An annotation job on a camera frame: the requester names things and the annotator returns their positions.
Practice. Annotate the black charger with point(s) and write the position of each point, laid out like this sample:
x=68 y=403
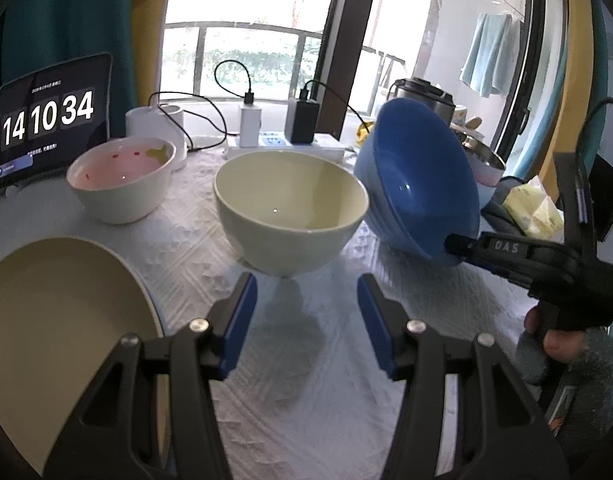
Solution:
x=302 y=122

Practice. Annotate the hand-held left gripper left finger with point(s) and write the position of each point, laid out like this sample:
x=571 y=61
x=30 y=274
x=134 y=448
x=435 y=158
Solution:
x=239 y=325

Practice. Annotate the dark door frame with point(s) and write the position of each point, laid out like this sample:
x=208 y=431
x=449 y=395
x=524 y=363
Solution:
x=349 y=45

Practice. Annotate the yellow curtain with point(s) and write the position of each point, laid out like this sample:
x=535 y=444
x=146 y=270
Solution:
x=149 y=35
x=576 y=85

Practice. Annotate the large blue bowl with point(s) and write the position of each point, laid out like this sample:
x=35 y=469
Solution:
x=416 y=180

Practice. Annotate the tablet showing clock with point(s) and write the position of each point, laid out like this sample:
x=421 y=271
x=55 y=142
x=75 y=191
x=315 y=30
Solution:
x=49 y=120

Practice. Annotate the pink strawberry print bowl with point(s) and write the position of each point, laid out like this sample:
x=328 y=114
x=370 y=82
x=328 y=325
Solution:
x=119 y=180

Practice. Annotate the cream bowl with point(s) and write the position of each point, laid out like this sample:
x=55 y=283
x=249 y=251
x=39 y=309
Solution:
x=291 y=220

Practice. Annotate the light blue hanging towel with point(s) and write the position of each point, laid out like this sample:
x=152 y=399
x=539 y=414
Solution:
x=486 y=55

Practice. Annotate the yellow tissue pack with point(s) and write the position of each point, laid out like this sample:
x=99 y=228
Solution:
x=534 y=207

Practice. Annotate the balcony railing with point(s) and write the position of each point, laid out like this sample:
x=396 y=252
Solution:
x=236 y=26

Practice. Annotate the black case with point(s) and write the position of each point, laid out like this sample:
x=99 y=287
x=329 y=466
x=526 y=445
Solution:
x=609 y=195

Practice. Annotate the person's right hand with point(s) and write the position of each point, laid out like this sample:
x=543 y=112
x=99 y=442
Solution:
x=556 y=342

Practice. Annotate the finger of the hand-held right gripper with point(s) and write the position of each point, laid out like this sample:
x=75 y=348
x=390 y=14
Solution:
x=496 y=252

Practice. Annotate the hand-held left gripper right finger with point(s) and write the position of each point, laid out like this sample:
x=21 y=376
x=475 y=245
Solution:
x=376 y=325

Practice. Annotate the white charger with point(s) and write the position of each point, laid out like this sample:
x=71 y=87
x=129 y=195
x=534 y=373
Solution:
x=250 y=127

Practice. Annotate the pink bowl with steel liner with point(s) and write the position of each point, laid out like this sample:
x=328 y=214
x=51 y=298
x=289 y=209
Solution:
x=486 y=170

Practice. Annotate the white desk lamp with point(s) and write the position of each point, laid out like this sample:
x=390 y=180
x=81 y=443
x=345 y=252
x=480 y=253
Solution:
x=151 y=122

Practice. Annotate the teal curtain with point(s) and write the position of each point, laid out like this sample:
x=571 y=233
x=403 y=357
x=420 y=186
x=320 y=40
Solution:
x=600 y=60
x=61 y=15

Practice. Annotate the cream round plate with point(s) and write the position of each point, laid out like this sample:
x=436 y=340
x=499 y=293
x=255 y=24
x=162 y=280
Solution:
x=61 y=340

